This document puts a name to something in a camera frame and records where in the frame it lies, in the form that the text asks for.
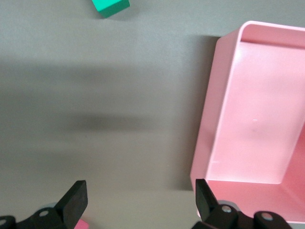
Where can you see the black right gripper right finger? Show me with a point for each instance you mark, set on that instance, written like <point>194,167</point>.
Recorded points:
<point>206,202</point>

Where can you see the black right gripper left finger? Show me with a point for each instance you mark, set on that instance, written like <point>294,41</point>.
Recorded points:
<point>72,202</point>

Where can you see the pink foam cube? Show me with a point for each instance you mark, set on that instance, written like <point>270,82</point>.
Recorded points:
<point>82,225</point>

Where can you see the pink plastic bin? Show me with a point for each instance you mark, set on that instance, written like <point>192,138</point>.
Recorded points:
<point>257,107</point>

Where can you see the green foam cube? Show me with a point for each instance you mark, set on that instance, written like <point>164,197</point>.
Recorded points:
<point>112,8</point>

